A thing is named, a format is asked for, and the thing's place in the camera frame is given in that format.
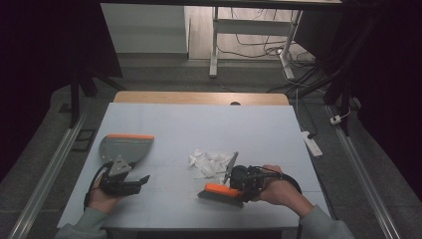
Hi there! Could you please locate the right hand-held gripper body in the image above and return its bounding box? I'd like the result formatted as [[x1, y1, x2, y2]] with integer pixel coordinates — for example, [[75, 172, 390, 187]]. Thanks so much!
[[222, 151, 267, 195]]

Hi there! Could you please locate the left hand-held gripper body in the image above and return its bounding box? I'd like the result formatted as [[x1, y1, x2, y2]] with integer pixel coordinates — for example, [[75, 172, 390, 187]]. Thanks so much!
[[99, 155, 143, 197]]

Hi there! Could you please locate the grey dustpan with orange edge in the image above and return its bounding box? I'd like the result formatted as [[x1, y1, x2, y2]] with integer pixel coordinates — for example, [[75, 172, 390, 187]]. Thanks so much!
[[99, 132, 155, 164]]

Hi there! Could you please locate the orange brush with grey bristles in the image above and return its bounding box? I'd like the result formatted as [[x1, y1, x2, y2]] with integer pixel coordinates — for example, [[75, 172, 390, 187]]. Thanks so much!
[[197, 182, 246, 209]]

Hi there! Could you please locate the pile of white paper scraps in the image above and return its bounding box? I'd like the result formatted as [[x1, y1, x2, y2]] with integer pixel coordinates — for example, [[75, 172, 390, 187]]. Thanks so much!
[[187, 148, 238, 180]]

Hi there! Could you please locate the person's left hand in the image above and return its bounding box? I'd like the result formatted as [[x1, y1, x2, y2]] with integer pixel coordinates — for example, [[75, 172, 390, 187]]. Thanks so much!
[[86, 175, 124, 215]]

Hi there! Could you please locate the person's right hand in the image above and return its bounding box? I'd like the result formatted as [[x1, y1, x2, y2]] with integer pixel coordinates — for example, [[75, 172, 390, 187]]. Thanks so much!
[[256, 164, 306, 208]]

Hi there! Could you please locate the white power strip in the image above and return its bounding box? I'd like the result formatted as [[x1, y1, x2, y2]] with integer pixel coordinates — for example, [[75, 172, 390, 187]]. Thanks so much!
[[301, 130, 323, 158]]

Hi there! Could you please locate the black stand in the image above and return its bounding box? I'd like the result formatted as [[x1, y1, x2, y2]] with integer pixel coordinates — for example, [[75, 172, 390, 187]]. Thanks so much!
[[288, 13, 367, 137], [59, 64, 127, 129]]

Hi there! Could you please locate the wooden table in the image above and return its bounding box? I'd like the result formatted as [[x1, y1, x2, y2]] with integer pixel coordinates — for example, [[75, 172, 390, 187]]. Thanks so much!
[[112, 91, 291, 107]]

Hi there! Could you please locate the white cabinet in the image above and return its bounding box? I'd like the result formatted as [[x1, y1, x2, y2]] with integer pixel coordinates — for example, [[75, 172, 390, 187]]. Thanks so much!
[[100, 3, 189, 55]]

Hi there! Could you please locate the dark curtain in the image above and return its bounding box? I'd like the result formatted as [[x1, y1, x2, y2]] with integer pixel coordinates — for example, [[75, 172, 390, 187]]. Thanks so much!
[[294, 0, 422, 192], [0, 0, 124, 182]]

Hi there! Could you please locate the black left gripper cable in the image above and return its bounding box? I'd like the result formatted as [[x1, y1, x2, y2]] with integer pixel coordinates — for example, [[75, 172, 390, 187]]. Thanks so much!
[[83, 161, 112, 210]]

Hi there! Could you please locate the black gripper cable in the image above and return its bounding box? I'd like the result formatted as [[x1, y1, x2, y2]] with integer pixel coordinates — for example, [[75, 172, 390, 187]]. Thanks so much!
[[83, 161, 112, 210], [247, 165, 304, 195]]

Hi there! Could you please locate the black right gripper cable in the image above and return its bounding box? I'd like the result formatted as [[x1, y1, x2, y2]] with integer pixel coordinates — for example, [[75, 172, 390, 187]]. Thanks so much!
[[247, 165, 304, 195]]

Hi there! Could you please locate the metal floor rail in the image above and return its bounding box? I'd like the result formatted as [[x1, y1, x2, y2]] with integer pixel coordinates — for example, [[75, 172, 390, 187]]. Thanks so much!
[[325, 105, 403, 239], [7, 114, 88, 239]]

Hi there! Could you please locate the black power cable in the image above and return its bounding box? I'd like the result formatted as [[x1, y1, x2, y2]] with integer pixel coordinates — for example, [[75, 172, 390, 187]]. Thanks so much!
[[296, 88, 320, 140]]

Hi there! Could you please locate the tangle of black floor cables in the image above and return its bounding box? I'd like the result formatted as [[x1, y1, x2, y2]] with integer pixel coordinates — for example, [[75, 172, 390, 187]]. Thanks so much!
[[217, 8, 317, 69]]

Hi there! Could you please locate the white desk frame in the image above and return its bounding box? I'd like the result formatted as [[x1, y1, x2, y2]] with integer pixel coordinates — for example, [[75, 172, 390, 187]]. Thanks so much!
[[208, 6, 304, 81]]

